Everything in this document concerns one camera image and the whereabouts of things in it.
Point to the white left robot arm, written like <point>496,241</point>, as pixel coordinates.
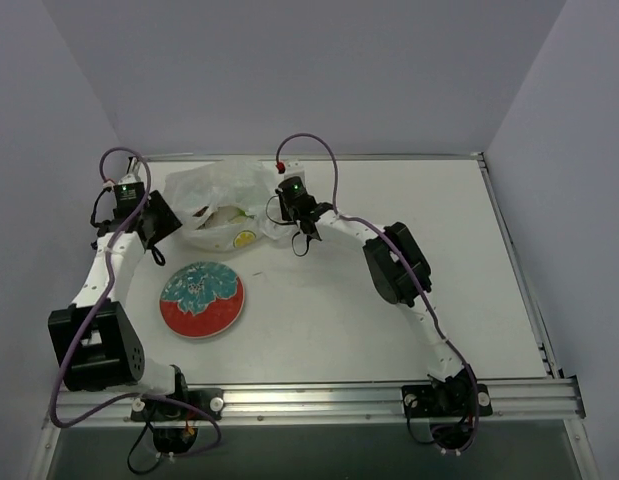
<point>93,338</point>

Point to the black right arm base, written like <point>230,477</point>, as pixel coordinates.
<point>446,415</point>

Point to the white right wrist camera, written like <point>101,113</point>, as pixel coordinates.
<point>289,168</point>

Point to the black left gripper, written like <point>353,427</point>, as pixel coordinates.
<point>162,220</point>

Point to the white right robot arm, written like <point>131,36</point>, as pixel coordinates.
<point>400,274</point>

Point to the fake longan bunch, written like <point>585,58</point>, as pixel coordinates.
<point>203,215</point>

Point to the red and teal plate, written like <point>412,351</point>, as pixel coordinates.
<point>202,299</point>

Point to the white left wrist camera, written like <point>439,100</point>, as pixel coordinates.
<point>128,184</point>

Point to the white plastic bag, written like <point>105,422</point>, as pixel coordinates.
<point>226,187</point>

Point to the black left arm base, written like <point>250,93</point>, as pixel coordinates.
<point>170,419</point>

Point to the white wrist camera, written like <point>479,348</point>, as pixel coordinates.
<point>128,184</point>
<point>289,168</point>

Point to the aluminium front rail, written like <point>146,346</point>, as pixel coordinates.
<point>382,402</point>

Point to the green fake starfruit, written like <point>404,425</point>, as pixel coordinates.
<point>240,217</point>

